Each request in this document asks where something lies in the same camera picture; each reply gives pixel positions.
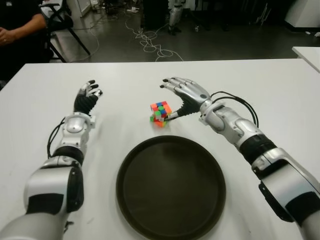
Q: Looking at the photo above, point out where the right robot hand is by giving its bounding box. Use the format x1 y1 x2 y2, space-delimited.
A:
159 76 213 123

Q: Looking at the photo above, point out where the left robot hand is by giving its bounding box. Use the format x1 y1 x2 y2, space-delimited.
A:
73 79 104 117

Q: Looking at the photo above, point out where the multicoloured Rubik's cube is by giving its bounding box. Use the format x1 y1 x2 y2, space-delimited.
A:
149 100 173 128

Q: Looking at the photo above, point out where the dark round plate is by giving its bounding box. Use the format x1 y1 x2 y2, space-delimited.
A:
115 135 227 240

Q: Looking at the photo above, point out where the black office chair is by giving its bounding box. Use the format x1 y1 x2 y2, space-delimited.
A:
41 0 91 63

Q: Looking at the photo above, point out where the black cabinet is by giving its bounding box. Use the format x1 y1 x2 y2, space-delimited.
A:
141 0 171 30

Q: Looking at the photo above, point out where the white board panel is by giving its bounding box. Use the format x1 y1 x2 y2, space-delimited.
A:
77 0 98 18

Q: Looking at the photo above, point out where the person in white shirt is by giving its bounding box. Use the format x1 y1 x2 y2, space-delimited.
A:
39 3 55 21

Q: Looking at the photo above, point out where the grey folding stand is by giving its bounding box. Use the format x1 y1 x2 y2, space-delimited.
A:
254 1 273 26

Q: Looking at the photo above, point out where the person in black shirt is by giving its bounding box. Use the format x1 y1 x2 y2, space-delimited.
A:
0 0 55 83

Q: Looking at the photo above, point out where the white side table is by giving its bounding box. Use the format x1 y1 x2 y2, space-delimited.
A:
291 45 320 71

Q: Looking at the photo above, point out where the white cabinet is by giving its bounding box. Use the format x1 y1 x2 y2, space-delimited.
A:
284 0 320 33

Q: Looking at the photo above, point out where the black left forearm cable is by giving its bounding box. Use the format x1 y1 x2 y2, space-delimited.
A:
47 118 66 158

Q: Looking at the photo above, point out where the black forearm cable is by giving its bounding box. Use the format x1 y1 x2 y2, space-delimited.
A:
47 118 66 158
211 91 260 127

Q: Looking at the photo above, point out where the black right forearm cable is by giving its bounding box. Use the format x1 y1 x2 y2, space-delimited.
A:
211 91 260 127

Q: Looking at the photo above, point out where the white tangled floor cable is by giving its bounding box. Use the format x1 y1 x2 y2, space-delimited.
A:
124 17 185 63

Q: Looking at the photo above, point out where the black left elbow cable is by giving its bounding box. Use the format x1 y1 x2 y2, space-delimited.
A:
63 220 75 235

